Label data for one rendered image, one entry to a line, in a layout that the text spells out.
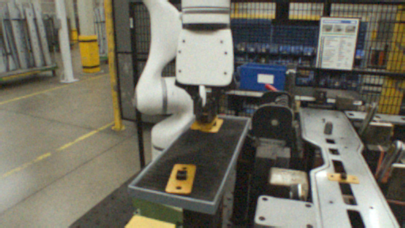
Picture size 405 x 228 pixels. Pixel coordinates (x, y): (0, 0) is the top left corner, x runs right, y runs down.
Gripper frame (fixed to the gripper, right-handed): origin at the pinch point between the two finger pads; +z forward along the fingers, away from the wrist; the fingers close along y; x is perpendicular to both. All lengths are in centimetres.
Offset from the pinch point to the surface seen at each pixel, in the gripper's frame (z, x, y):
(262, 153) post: 14.2, 12.5, 11.5
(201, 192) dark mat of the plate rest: 8.1, -15.5, 3.2
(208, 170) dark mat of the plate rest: 8.1, -8.8, 2.7
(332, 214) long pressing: 24.1, 5.0, 28.7
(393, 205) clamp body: 33, 24, 51
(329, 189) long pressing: 24.1, 15.1, 29.8
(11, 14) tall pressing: -50, 501, -630
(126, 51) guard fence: 16, 255, -161
